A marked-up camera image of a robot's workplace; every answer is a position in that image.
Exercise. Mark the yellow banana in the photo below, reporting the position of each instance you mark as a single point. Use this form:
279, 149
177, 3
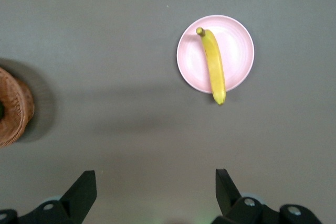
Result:
215, 66

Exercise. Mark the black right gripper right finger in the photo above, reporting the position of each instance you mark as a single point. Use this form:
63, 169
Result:
228, 195

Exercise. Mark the pink round plate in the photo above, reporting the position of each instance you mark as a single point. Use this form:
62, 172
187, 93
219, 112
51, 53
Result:
236, 51

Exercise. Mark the brown wicker basket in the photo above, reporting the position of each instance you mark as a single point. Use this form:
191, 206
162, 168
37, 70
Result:
15, 108

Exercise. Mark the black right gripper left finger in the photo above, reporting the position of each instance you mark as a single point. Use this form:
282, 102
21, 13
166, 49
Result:
76, 197

